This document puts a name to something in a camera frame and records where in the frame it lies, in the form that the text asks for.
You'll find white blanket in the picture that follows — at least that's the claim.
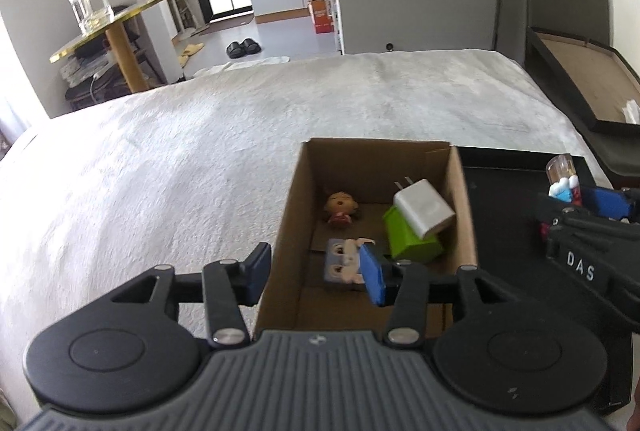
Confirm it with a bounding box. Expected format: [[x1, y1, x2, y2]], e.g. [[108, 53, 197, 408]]
[[0, 50, 601, 362]]

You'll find small red doll figure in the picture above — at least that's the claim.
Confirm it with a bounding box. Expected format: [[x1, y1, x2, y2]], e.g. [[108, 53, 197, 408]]
[[326, 191, 357, 227]]

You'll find black plastic tray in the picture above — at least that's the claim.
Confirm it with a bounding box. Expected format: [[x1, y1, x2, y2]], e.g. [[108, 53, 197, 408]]
[[457, 146, 633, 417]]

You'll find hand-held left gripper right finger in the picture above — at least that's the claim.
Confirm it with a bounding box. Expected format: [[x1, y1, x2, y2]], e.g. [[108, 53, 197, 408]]
[[359, 243, 523, 347]]

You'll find colourful toy keychain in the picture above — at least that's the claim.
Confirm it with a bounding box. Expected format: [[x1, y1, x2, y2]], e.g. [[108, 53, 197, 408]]
[[539, 153, 584, 237]]

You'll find round gold table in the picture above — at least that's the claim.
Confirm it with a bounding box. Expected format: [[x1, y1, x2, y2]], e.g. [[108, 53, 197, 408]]
[[49, 0, 181, 94]]

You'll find green toy box with stars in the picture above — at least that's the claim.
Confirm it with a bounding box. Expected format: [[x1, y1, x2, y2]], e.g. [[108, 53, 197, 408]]
[[383, 206, 445, 262]]

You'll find stack of magazines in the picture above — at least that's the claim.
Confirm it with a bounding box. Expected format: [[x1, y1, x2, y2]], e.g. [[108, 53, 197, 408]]
[[60, 51, 118, 86]]

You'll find brown cardboard box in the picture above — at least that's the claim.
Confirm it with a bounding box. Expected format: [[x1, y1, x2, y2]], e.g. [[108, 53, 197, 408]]
[[252, 138, 478, 342]]

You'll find orange cardboard box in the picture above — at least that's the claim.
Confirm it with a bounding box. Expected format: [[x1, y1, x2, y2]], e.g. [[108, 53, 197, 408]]
[[307, 0, 335, 35]]

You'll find white wall charger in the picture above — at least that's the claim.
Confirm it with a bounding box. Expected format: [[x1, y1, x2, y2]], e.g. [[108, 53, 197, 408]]
[[392, 176, 457, 241]]

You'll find black framed board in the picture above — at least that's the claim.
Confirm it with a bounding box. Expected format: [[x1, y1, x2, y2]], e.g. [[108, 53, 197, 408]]
[[525, 26, 640, 134]]

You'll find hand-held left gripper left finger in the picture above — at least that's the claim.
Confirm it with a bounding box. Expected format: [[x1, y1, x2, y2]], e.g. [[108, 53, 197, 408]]
[[107, 242, 273, 348]]

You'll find clear glass jar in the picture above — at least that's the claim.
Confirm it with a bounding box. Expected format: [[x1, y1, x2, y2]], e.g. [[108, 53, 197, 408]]
[[68, 0, 115, 36]]

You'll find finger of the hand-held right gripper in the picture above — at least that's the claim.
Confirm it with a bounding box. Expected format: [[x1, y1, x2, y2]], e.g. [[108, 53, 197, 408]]
[[532, 195, 640, 239], [581, 186, 640, 226]]

